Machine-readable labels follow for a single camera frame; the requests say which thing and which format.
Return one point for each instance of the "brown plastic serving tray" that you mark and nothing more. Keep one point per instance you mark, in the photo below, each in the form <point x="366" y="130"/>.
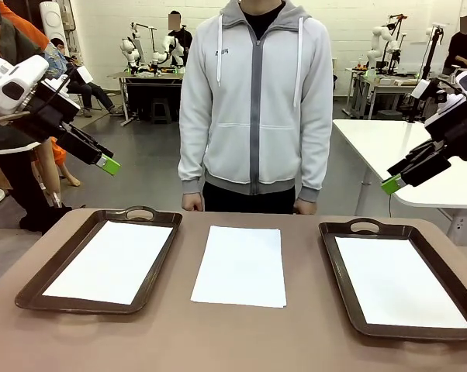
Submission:
<point x="156" y="279"/>
<point x="334" y="263"/>

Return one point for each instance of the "person's left hand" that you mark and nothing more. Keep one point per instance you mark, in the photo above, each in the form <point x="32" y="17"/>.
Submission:
<point x="306" y="207"/>

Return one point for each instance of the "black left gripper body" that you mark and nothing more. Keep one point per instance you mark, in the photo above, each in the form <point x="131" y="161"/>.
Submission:
<point x="51" y="116"/>

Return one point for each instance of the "black stool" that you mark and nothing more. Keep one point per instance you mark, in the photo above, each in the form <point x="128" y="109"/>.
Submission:
<point x="161" y="110"/>

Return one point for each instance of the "person in black sweater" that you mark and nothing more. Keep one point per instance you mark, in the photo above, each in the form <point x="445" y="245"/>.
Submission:
<point x="462" y="46"/>

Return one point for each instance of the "white A4 paper sheet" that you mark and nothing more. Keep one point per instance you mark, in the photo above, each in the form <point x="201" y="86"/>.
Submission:
<point x="239" y="267"/>
<point x="396" y="279"/>
<point x="109" y="263"/>

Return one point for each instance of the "grey background work table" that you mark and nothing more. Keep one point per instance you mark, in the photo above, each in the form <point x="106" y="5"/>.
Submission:
<point x="152" y="76"/>
<point x="392" y="86"/>

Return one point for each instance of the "grey round stool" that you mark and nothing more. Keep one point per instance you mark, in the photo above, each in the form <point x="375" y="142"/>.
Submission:
<point x="388" y="115"/>

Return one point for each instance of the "black tripod pole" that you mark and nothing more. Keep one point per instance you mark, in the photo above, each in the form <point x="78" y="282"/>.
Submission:
<point x="427" y="69"/>

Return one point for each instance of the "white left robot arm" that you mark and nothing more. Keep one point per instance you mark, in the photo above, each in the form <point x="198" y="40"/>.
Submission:
<point x="28" y="69"/>

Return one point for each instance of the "seated person with glasses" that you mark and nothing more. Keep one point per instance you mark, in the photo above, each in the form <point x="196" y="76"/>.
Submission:
<point x="97" y="95"/>

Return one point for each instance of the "white table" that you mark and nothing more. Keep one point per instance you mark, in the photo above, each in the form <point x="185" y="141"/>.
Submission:
<point x="373" y="147"/>

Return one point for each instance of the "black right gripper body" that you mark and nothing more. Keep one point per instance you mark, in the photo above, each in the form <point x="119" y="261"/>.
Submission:
<point x="462" y="135"/>

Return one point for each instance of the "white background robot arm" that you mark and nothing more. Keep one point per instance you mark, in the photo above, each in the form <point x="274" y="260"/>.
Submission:
<point x="129" y="48"/>
<point x="377" y="38"/>
<point x="167" y="42"/>

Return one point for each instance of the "blue patterned garment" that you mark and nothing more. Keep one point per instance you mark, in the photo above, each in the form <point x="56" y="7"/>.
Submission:
<point x="59" y="62"/>

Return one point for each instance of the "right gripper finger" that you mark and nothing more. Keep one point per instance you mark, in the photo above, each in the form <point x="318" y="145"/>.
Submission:
<point x="416" y="155"/>
<point x="423" y="172"/>

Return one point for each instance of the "person's right forearm grey sleeve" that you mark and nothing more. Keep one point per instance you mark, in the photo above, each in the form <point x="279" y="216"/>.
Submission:
<point x="192" y="162"/>

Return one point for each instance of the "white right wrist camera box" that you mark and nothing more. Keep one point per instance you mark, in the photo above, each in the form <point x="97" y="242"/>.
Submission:
<point x="420" y="89"/>

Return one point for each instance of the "person's right hand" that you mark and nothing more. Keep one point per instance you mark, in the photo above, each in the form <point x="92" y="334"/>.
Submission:
<point x="193" y="201"/>

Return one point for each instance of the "person in dark green jacket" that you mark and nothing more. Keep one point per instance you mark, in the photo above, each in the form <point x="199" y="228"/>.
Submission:
<point x="16" y="42"/>

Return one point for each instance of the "person's left forearm grey sleeve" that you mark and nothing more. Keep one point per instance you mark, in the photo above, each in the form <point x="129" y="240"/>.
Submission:
<point x="315" y="162"/>

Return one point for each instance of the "person in grey hoodie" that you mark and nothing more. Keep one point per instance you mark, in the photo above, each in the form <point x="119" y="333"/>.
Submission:
<point x="253" y="116"/>

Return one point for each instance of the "standing person in black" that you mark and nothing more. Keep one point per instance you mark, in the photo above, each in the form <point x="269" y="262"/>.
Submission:
<point x="185" y="42"/>

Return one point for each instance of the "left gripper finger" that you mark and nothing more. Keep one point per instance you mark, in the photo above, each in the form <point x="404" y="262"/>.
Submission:
<point x="90" y="140"/>
<point x="82" y="151"/>

